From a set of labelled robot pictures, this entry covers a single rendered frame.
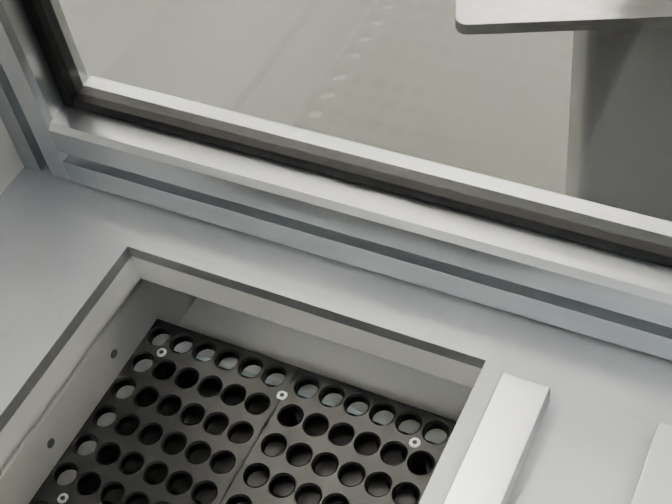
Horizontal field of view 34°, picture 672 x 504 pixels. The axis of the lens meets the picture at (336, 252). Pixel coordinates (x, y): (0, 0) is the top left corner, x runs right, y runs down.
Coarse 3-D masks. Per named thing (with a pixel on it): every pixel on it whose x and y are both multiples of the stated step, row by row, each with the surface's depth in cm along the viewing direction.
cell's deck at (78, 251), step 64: (64, 192) 61; (0, 256) 59; (64, 256) 58; (128, 256) 58; (192, 256) 57; (256, 256) 56; (320, 256) 56; (0, 320) 56; (64, 320) 55; (320, 320) 55; (384, 320) 53; (448, 320) 52; (512, 320) 52; (0, 384) 53; (576, 384) 49; (640, 384) 49; (0, 448) 53; (448, 448) 48; (576, 448) 47; (640, 448) 47
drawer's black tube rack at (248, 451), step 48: (144, 384) 58; (192, 384) 61; (240, 384) 57; (288, 384) 57; (96, 432) 56; (144, 432) 56; (192, 432) 55; (240, 432) 59; (288, 432) 55; (336, 432) 58; (384, 432) 54; (48, 480) 55; (96, 480) 58; (144, 480) 54; (192, 480) 54; (240, 480) 53; (288, 480) 54; (336, 480) 53; (384, 480) 56
